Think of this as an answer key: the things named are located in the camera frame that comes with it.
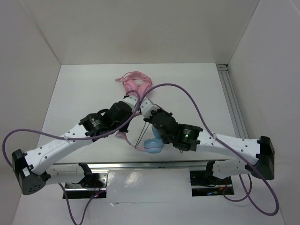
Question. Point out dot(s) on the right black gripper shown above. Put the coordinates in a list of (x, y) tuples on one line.
[(149, 119)]

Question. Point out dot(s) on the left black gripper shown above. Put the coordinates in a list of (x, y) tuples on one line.
[(124, 128)]

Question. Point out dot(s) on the blue pink cat-ear headphones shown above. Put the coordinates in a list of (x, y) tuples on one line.
[(152, 146)]

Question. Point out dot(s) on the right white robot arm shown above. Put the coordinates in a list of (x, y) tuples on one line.
[(246, 156)]

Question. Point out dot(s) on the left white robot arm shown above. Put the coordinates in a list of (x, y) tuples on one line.
[(37, 168)]

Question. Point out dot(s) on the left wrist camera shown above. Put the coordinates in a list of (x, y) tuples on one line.
[(131, 101)]

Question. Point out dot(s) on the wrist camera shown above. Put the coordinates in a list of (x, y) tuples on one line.
[(131, 101), (147, 106)]

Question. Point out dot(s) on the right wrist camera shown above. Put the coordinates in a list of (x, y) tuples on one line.
[(147, 106)]

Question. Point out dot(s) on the aluminium front rail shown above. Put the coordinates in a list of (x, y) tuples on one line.
[(140, 165)]

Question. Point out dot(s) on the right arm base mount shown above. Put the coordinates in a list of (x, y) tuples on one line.
[(203, 183)]

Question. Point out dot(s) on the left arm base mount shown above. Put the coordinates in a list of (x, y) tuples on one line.
[(93, 185)]

